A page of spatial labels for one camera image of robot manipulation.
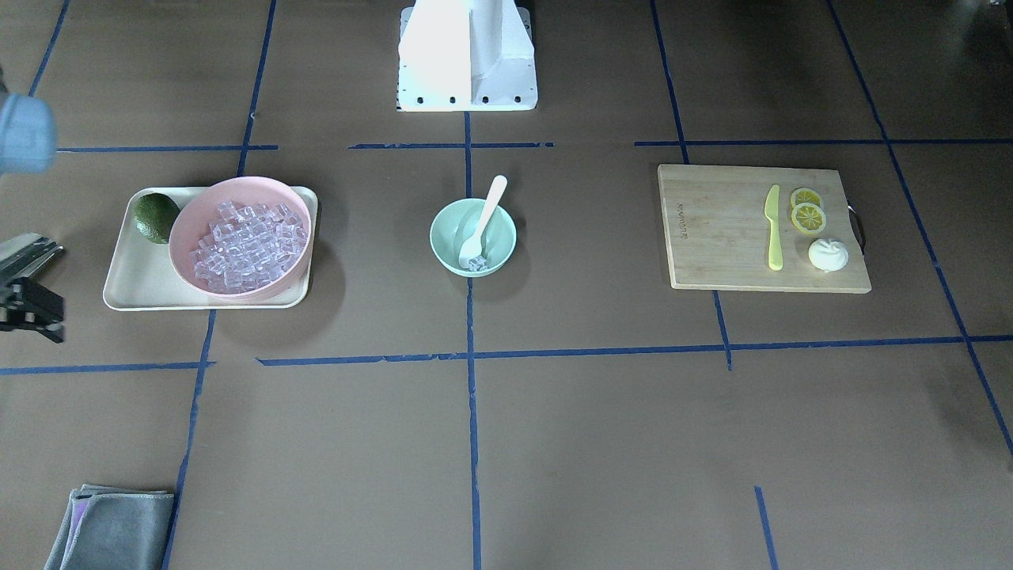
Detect white plastic spoon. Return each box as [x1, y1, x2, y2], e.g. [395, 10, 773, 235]
[458, 174, 509, 268]

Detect lemon slices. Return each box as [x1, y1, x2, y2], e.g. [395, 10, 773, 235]
[790, 187, 826, 237]

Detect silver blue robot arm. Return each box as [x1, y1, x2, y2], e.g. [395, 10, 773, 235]
[1, 81, 57, 174]

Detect pink bowl of ice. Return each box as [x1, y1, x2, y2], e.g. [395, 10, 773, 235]
[168, 177, 317, 304]

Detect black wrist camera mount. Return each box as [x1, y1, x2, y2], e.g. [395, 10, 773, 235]
[1, 277, 66, 344]

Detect green lime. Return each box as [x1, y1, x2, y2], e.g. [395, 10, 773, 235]
[131, 192, 181, 245]

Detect stainless steel ice scoop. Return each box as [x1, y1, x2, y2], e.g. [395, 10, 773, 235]
[1, 232, 64, 287]

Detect beige plastic tray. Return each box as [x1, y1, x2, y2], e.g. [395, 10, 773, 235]
[104, 187, 312, 311]

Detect yellow plastic knife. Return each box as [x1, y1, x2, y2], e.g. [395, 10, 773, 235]
[764, 184, 783, 272]

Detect wooden cutting board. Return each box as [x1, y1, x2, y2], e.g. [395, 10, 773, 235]
[656, 165, 871, 295]

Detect clear ice cube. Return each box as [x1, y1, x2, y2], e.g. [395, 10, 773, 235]
[462, 256, 491, 273]

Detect folded grey cloth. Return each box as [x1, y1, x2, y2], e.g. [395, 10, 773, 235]
[44, 484, 175, 569]

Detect mint green bowl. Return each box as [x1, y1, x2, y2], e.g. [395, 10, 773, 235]
[428, 198, 517, 278]

